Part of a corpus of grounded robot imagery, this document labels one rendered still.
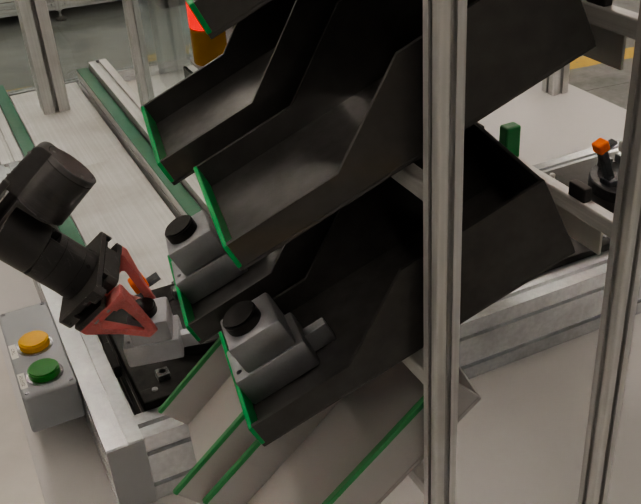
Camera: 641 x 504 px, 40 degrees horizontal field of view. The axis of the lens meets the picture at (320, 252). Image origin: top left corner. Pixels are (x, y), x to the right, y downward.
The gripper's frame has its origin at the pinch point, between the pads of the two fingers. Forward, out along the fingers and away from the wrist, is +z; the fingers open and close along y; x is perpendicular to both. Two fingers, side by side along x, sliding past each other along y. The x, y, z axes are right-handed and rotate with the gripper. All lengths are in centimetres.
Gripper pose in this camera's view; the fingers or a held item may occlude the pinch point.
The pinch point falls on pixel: (148, 315)
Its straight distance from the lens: 101.7
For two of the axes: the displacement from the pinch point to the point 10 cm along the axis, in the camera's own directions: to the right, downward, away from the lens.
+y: -1.3, -6.0, 7.9
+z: 7.0, 5.1, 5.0
